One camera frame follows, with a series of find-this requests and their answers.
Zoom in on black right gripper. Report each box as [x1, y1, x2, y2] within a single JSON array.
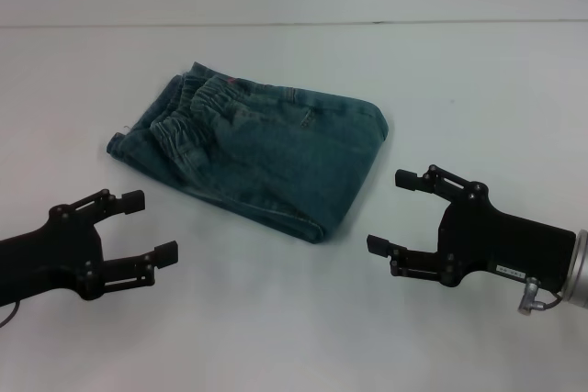
[[366, 162, 578, 296]]

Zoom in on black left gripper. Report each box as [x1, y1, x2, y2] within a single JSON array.
[[0, 188, 179, 302]]

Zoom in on blue denim shorts with print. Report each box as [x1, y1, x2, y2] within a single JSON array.
[[106, 61, 390, 244]]

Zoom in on right arm connector cable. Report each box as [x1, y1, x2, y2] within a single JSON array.
[[515, 275, 560, 318]]

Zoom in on arm connector cable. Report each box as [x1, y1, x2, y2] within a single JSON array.
[[0, 300, 22, 330], [515, 275, 560, 318]]

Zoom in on left arm connector cable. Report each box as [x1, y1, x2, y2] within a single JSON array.
[[0, 300, 22, 330]]

